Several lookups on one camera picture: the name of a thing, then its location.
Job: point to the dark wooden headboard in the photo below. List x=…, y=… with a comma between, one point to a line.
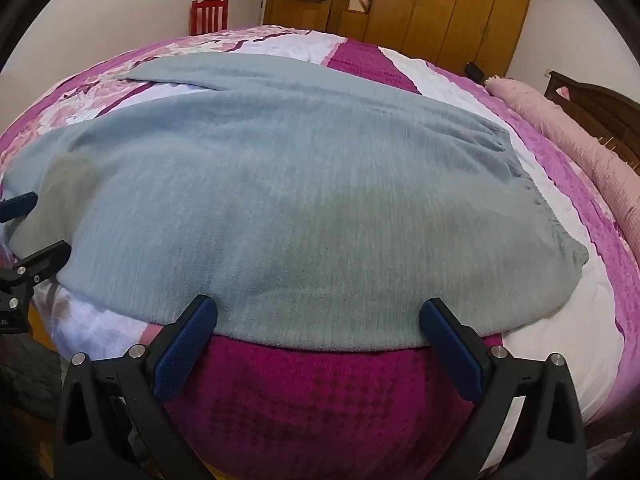
x=600, y=105

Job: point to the small black box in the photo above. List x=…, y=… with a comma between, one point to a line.
x=474, y=72

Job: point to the grey rug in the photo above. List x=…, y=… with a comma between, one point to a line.
x=25, y=380

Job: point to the grey fleece pants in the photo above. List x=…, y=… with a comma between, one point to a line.
x=300, y=210

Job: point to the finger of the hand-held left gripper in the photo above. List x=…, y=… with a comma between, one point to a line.
x=45, y=257
x=20, y=206

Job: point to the wooden wardrobe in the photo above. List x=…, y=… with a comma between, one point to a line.
x=450, y=10

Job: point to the pink floral bedspread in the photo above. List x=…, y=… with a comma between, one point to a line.
x=310, y=400

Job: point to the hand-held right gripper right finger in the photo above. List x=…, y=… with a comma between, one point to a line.
x=452, y=350

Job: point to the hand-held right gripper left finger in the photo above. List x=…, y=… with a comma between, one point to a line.
x=185, y=347

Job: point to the red wooden chair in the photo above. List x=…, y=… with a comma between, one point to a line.
x=210, y=15

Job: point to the pink bolster pillow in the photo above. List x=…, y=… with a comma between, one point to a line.
x=575, y=135

